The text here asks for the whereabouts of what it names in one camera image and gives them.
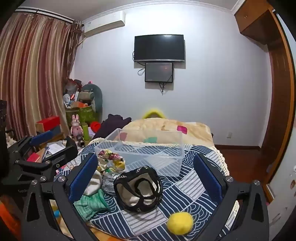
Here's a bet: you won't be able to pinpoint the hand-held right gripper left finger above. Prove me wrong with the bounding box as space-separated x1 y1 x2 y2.
21 152 99 241

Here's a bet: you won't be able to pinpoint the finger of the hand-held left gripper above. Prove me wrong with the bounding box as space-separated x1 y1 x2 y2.
8 130 62 163
17 137 78 173

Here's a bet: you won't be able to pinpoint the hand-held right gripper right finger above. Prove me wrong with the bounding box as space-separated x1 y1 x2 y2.
193 153 270 241

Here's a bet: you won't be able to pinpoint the white knitted sock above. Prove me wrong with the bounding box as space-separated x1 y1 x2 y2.
83 171 102 196

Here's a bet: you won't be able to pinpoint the grey knitted cloth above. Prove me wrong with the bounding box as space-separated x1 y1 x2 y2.
102 173 121 197

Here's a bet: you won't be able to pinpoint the green knitted cloth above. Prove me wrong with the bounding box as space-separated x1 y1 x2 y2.
73 189 111 222

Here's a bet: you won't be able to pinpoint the clear plastic storage box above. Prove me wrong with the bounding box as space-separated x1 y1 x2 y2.
94 128 185 177

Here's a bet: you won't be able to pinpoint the black trimmed cream bag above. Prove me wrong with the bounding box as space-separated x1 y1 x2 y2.
113 166 163 212

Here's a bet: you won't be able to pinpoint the yellow fuzzy ball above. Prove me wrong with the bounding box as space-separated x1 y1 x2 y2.
166 211 194 236

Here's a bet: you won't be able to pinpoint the white papers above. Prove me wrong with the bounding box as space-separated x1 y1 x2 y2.
44 142 66 158

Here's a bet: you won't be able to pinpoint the red box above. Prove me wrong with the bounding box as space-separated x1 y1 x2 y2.
35 116 61 131

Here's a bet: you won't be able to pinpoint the blue patterned blanket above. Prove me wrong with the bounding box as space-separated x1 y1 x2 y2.
54 138 230 241

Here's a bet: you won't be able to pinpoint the pink book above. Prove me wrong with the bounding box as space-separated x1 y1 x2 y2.
26 153 41 163

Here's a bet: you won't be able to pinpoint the pink rabbit toy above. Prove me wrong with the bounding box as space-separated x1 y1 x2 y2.
70 114 84 138

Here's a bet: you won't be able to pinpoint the floral fabric scrunchie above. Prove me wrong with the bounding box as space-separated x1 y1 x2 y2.
98 149 124 163

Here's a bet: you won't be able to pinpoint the green storage bin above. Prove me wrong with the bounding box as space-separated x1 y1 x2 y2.
65 105 97 127

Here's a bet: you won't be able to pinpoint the orange cloth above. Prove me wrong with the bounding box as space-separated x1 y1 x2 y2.
0 200 23 241

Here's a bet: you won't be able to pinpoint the dark purple clothing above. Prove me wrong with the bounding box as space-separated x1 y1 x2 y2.
92 113 132 140

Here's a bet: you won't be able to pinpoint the pile of toys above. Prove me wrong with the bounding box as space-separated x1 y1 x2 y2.
63 79 84 109

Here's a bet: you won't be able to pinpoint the grey green plush toy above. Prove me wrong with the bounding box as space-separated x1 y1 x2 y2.
81 83 103 113

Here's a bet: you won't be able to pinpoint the striped red curtain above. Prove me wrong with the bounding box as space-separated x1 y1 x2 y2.
0 11 83 139

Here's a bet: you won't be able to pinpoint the beige quilt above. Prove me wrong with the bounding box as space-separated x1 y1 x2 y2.
121 117 214 145

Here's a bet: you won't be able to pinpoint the brown wooden wardrobe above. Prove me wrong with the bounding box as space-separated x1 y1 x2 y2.
233 0 296 202

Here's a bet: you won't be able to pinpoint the white air conditioner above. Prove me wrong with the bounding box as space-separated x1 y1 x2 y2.
81 10 126 37

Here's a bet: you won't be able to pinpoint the small black wall monitor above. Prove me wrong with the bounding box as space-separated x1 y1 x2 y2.
144 62 174 82

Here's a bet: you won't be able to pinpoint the white curtain rail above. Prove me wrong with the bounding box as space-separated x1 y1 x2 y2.
16 6 77 24

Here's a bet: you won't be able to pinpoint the large black wall television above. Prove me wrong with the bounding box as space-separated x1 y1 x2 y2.
134 34 185 62

